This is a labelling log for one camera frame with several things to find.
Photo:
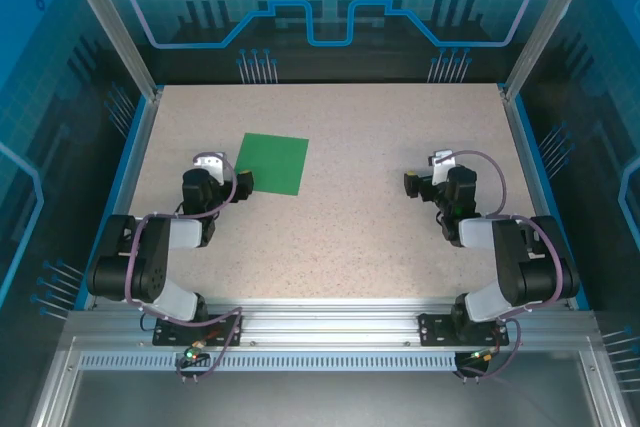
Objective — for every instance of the green square paper sheet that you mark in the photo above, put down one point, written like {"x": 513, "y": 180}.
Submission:
{"x": 272, "y": 164}

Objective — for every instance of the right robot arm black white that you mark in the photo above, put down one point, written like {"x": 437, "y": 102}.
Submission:
{"x": 515, "y": 257}

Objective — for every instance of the small connector with green light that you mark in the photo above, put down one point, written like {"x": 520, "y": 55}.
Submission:
{"x": 482, "y": 356}
{"x": 192, "y": 353}

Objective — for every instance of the grey metal panel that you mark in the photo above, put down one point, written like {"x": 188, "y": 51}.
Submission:
{"x": 325, "y": 397}

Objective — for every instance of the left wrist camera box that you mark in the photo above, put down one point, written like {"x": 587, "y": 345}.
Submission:
{"x": 210, "y": 164}

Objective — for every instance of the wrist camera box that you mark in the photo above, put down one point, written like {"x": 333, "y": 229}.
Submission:
{"x": 210, "y": 164}
{"x": 442, "y": 163}

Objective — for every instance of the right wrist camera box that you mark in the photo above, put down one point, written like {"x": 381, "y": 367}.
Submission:
{"x": 442, "y": 163}

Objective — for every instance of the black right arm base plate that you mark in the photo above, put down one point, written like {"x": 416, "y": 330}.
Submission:
{"x": 432, "y": 329}

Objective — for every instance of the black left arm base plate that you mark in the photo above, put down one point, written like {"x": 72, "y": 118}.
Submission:
{"x": 230, "y": 333}

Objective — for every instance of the aluminium mounting rail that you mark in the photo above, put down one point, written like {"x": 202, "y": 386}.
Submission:
{"x": 325, "y": 322}

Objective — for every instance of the aluminium frame post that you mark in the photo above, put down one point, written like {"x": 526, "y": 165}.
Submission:
{"x": 549, "y": 22}
{"x": 115, "y": 22}

